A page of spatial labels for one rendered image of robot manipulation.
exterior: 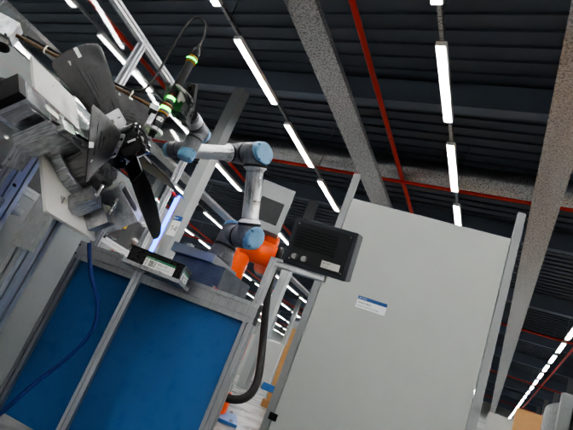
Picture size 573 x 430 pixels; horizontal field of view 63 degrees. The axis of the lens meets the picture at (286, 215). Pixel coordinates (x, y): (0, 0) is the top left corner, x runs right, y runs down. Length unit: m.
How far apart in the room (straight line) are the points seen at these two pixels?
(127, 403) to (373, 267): 1.93
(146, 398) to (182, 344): 0.23
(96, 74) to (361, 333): 2.26
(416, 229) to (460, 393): 1.09
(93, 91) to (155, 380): 1.08
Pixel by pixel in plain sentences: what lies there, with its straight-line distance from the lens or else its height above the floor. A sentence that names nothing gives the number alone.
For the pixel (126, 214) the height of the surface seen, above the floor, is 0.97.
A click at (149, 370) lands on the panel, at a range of 1.98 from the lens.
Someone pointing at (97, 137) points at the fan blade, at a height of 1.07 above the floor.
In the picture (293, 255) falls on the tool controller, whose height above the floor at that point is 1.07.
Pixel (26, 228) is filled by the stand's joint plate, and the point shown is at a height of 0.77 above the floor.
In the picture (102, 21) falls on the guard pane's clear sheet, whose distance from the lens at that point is 2.72.
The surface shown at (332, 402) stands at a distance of 3.20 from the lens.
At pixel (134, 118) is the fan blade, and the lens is 1.96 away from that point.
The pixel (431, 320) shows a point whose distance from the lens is 3.24.
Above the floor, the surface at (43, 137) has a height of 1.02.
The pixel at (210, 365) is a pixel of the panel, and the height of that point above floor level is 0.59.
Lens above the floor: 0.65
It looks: 18 degrees up
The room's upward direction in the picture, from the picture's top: 22 degrees clockwise
